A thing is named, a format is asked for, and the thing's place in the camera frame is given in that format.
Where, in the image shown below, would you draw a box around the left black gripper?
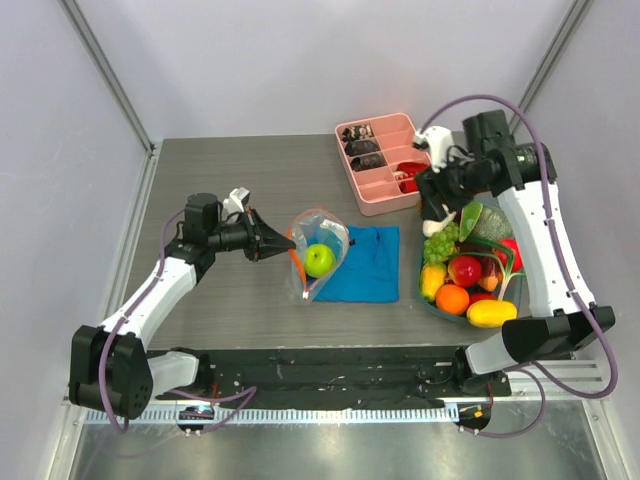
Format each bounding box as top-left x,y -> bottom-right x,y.
208,206 -> 295,262

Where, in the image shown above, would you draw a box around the white radish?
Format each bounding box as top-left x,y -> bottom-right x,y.
422,211 -> 456,238

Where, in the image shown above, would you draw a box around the watermelon slice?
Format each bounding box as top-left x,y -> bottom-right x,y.
459,200 -> 484,242

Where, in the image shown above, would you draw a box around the clear zip top bag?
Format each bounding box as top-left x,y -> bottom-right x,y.
286,207 -> 350,303

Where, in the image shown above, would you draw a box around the green apple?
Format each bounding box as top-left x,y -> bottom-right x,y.
304,244 -> 336,278

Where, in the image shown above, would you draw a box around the orange fruit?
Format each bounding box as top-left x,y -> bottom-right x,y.
435,284 -> 470,316

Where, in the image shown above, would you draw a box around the red apple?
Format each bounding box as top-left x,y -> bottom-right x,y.
500,239 -> 523,272

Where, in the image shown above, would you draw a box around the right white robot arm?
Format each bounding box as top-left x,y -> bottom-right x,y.
413,110 -> 615,395

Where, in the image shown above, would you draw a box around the green grapes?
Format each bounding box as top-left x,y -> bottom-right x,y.
423,222 -> 459,265

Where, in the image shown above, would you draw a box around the red item in tray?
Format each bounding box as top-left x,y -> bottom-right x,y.
394,161 -> 429,194

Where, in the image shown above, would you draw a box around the green melon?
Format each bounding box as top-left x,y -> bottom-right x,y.
471,205 -> 514,242

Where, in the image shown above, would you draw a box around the pink divided tray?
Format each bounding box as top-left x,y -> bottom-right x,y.
335,113 -> 430,216

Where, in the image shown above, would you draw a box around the yellow orange mango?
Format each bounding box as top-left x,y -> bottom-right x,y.
420,263 -> 447,303

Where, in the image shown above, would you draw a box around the blue folded t-shirt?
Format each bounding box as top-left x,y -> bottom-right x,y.
315,226 -> 400,304

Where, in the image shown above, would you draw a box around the teal fruit basket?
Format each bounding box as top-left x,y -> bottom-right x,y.
418,200 -> 525,326

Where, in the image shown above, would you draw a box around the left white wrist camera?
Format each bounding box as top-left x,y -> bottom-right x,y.
222,187 -> 250,216

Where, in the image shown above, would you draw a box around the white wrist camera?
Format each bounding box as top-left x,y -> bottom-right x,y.
413,126 -> 454,173
222,187 -> 250,216

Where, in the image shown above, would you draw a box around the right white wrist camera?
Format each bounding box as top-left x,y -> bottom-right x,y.
413,126 -> 454,173

